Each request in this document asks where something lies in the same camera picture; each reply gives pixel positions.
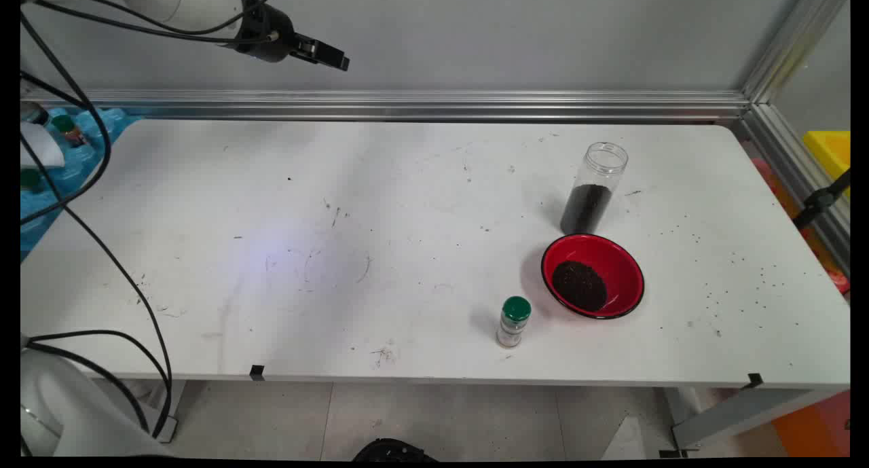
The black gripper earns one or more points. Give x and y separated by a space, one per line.
265 30

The clear jar with black grains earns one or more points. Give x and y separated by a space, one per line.
587 206

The small green-capped bottle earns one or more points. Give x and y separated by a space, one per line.
66 127

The blue plastic tray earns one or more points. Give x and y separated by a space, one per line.
75 176

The white plastic bottle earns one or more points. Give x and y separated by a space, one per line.
39 149

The black tape marker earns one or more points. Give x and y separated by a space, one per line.
256 372
753 381

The green-capped spice bottle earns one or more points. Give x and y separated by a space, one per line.
514 322

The pile of black grains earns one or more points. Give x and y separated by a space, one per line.
578 286

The red bowl with black rim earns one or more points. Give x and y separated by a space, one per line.
623 264

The black round object on floor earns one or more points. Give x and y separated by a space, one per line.
394 451

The yellow plastic box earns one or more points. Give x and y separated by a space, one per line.
829 152

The grey table leg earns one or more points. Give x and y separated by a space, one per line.
740 414

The red orange bin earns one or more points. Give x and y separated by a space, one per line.
840 281

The orange box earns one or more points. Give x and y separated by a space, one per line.
815 427

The horizontal aluminium frame rail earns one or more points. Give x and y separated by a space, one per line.
407 106

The sloping aluminium side rail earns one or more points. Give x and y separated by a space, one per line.
774 138

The upright aluminium frame post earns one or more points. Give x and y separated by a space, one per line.
794 40

